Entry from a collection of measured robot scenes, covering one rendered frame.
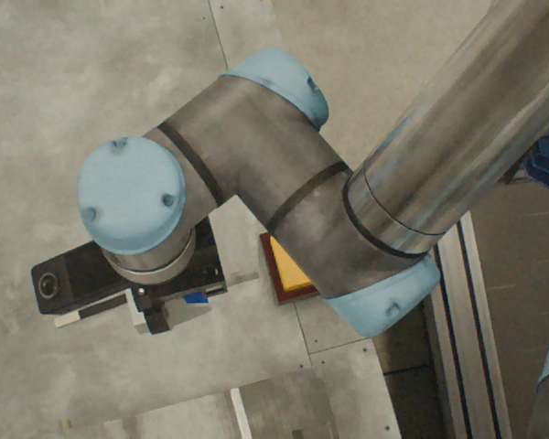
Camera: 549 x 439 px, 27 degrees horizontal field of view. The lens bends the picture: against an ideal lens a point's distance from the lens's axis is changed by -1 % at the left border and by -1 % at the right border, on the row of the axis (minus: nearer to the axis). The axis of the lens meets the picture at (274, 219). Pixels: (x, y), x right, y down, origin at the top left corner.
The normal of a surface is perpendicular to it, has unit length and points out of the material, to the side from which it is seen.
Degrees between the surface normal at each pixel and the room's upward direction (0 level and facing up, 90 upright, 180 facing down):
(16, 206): 0
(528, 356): 0
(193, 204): 54
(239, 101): 5
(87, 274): 30
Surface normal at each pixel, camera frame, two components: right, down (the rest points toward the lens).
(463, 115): -0.57, 0.37
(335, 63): 0.00, -0.26
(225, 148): 0.26, 0.08
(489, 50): -0.82, -0.01
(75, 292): -0.48, -0.09
